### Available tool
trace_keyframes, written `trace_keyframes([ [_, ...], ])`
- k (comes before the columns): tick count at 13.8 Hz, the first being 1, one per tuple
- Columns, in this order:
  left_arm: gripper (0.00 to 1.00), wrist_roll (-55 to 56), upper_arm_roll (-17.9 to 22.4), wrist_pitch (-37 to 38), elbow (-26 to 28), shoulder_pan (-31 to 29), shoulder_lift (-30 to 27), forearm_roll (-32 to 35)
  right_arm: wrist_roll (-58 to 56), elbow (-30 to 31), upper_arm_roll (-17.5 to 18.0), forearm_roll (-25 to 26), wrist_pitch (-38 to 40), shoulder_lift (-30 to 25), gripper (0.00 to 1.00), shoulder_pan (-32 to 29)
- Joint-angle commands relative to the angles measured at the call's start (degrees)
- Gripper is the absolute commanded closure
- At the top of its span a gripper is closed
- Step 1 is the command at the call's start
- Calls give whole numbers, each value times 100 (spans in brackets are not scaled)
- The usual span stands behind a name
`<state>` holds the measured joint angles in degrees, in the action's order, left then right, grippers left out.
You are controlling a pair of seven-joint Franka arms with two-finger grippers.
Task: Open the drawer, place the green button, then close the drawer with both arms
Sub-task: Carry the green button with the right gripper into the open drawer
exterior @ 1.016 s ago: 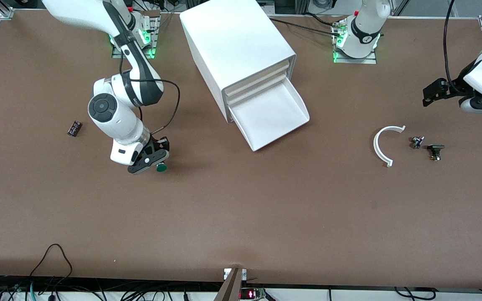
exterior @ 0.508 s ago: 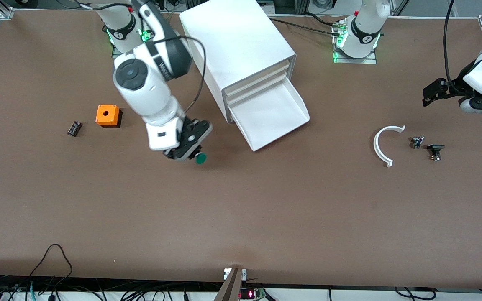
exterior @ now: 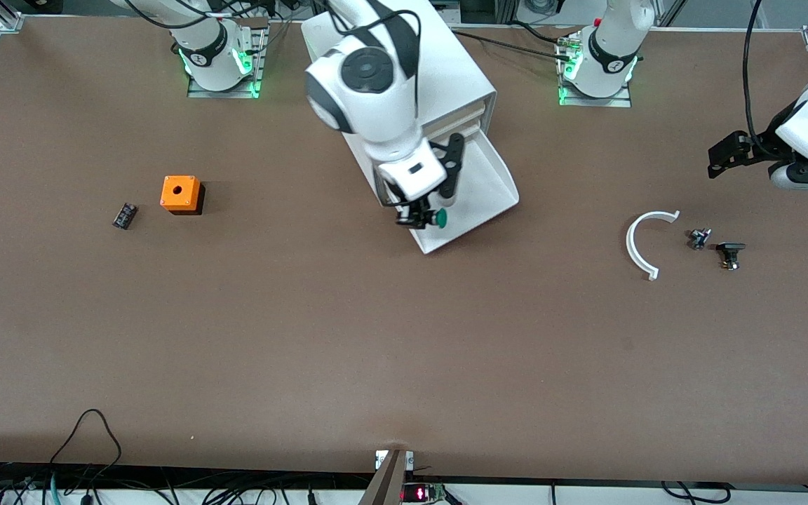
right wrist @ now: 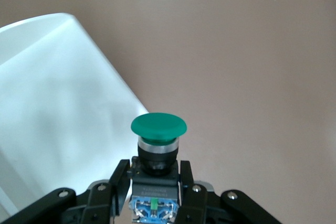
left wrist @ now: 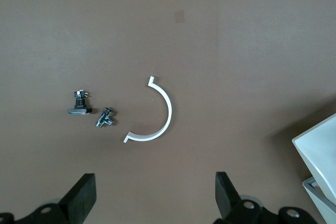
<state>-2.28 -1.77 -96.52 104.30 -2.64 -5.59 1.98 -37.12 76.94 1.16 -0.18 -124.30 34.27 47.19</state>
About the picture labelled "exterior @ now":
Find white drawer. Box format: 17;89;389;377
439;119;482;141
422;100;487;141
383;128;520;255

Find white drawer cabinet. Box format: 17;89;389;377
301;0;498;208

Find small black mounting part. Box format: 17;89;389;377
716;242;747;271

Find orange box with hole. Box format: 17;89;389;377
160;175;206;216

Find grey aluminium bar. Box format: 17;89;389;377
358;451;406;505

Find red-lit electronic module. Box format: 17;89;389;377
401;483;447;503

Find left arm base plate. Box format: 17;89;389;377
558;32;633;108

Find white curved plastic bracket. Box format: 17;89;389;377
626;210;681;281

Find black cable to base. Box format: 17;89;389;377
450;28;580;57

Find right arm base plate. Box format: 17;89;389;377
187;18;268;99

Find metal mounting bracket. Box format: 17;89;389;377
375;450;415;472

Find black floor cable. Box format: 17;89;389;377
660;481;731;504

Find thin black looped cable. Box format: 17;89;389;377
50;409;123;467

